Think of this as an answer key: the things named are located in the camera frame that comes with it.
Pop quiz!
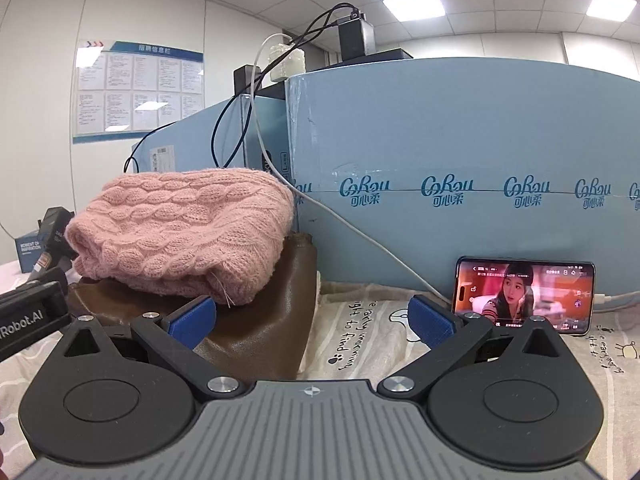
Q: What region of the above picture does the white charging cable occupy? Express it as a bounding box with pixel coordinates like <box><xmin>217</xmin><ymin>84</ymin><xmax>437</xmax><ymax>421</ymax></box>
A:
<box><xmin>252</xmin><ymin>32</ymin><xmax>640</xmax><ymax>313</ymax></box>

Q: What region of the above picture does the ceiling light panel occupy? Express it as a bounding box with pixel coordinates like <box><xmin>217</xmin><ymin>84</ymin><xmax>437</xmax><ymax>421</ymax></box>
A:
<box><xmin>382</xmin><ymin>0</ymin><xmax>446</xmax><ymax>23</ymax></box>
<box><xmin>585</xmin><ymin>0</ymin><xmax>634</xmax><ymax>21</ymax></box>

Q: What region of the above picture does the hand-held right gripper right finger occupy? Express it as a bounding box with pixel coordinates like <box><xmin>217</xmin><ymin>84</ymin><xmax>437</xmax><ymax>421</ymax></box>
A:
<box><xmin>377</xmin><ymin>294</ymin><xmax>569</xmax><ymax>404</ymax></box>

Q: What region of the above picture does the small black box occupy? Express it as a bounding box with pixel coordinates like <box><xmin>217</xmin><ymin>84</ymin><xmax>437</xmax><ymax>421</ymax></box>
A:
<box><xmin>233</xmin><ymin>65</ymin><xmax>262</xmax><ymax>97</ymax></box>

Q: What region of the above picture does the black handheld device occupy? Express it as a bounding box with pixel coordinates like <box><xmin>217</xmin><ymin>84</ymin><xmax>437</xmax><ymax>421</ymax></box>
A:
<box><xmin>37</xmin><ymin>206</ymin><xmax>77</xmax><ymax>281</ymax></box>

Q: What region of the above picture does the smartphone with lit screen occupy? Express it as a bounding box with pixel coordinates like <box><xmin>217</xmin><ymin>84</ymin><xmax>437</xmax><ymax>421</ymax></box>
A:
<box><xmin>451</xmin><ymin>256</ymin><xmax>597</xmax><ymax>337</ymax></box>

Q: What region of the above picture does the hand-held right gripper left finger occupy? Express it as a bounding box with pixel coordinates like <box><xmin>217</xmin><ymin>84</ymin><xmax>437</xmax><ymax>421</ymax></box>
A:
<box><xmin>60</xmin><ymin>295</ymin><xmax>251</xmax><ymax>404</ymax></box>

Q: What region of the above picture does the black and silver power adapter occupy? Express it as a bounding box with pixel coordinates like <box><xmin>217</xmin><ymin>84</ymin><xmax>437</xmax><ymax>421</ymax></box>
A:
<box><xmin>336</xmin><ymin>11</ymin><xmax>376</xmax><ymax>62</ymax></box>

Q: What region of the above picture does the white plastic jar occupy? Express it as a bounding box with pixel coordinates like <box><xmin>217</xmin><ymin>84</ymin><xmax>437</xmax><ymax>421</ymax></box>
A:
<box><xmin>270</xmin><ymin>42</ymin><xmax>306</xmax><ymax>83</ymax></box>

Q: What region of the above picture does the black cable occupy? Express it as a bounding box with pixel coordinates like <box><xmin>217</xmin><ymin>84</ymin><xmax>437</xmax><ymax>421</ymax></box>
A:
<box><xmin>124</xmin><ymin>1</ymin><xmax>363</xmax><ymax>175</ymax></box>

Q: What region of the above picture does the pink knitted sweater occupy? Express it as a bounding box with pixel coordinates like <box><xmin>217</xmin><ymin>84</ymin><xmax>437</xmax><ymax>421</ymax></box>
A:
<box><xmin>65</xmin><ymin>170</ymin><xmax>296</xmax><ymax>307</ymax></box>

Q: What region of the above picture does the small blue printed carton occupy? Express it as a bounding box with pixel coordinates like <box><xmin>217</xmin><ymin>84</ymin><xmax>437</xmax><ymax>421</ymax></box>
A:
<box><xmin>14</xmin><ymin>230</ymin><xmax>51</xmax><ymax>275</ymax></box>

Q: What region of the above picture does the brown leather garment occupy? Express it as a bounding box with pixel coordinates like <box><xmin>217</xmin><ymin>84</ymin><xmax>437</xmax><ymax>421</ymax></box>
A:
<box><xmin>65</xmin><ymin>234</ymin><xmax>321</xmax><ymax>382</ymax></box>

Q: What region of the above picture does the wall notice board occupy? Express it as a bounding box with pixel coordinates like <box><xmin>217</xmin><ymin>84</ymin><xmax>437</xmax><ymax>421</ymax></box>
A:
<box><xmin>72</xmin><ymin>40</ymin><xmax>206</xmax><ymax>145</ymax></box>

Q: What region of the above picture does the large light blue cardboard box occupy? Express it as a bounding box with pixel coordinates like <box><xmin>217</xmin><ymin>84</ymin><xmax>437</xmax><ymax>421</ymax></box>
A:
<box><xmin>285</xmin><ymin>56</ymin><xmax>640</xmax><ymax>312</ymax></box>

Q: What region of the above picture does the dark flat board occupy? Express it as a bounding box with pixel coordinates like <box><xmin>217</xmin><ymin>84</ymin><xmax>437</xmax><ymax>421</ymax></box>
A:
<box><xmin>304</xmin><ymin>48</ymin><xmax>414</xmax><ymax>74</ymax></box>

